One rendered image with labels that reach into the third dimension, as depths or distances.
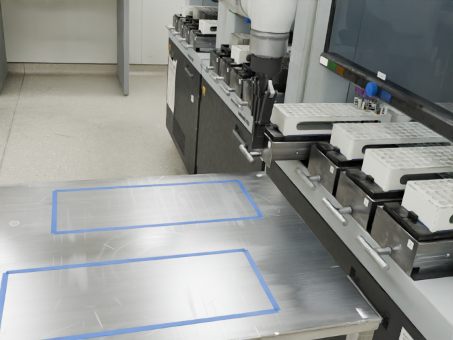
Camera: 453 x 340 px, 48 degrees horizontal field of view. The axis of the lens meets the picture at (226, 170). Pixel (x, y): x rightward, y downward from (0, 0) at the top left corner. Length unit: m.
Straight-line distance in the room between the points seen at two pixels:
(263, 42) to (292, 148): 0.27
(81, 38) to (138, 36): 0.49
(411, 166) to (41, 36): 3.99
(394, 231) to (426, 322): 0.16
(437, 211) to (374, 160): 0.21
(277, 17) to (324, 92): 0.33
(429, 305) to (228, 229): 0.36
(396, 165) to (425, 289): 0.26
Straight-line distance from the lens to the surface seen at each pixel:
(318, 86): 1.44
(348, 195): 1.12
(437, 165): 1.12
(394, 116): 1.42
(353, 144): 1.17
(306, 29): 1.52
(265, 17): 1.18
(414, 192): 0.99
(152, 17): 4.74
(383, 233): 1.02
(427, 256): 0.97
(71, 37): 4.73
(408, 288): 0.98
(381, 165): 1.07
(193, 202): 0.91
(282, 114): 1.27
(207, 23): 2.45
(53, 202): 0.92
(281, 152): 1.26
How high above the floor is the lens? 1.26
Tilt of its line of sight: 25 degrees down
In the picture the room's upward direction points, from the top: 5 degrees clockwise
